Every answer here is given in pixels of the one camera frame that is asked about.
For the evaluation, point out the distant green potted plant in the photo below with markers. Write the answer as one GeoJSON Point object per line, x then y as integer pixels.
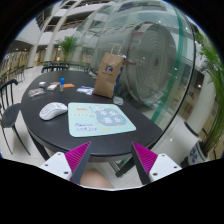
{"type": "Point", "coordinates": [68, 45]}

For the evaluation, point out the blue white ceramic pot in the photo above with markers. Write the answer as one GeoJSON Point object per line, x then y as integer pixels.
{"type": "Point", "coordinates": [195, 156]}

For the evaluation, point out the white computer mouse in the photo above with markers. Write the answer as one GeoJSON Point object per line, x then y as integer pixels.
{"type": "Point", "coordinates": [52, 110]}

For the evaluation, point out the clear plastic packet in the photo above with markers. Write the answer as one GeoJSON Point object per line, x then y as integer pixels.
{"type": "Point", "coordinates": [36, 92]}

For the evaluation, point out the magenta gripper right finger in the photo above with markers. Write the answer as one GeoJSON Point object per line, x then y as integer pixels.
{"type": "Point", "coordinates": [151, 166]}

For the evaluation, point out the small grey box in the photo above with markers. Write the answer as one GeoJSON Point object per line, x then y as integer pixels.
{"type": "Point", "coordinates": [42, 84]}

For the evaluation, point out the light green mouse pad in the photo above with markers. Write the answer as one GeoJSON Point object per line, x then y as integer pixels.
{"type": "Point", "coordinates": [92, 119]}

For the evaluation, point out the black round table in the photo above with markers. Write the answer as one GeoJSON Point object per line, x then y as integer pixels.
{"type": "Point", "coordinates": [54, 134]}

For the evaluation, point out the blue capped small bottle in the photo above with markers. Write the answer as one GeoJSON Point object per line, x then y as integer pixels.
{"type": "Point", "coordinates": [62, 84]}

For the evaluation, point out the blue white plastic packet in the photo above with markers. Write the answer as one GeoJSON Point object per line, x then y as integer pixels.
{"type": "Point", "coordinates": [86, 90]}

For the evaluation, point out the white small box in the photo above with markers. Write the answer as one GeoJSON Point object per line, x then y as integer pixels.
{"type": "Point", "coordinates": [52, 87]}

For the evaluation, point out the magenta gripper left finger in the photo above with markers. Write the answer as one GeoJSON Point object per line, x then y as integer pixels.
{"type": "Point", "coordinates": [70, 165]}

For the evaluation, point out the small clear wrapper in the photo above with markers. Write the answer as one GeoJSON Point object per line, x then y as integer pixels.
{"type": "Point", "coordinates": [118, 100]}

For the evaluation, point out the orange flat card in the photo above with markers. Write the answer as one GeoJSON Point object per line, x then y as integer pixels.
{"type": "Point", "coordinates": [68, 85]}

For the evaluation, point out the black chair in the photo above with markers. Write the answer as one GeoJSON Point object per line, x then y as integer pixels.
{"type": "Point", "coordinates": [9, 111]}

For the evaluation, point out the brown paper bag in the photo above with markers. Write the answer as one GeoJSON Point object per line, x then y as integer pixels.
{"type": "Point", "coordinates": [109, 72]}

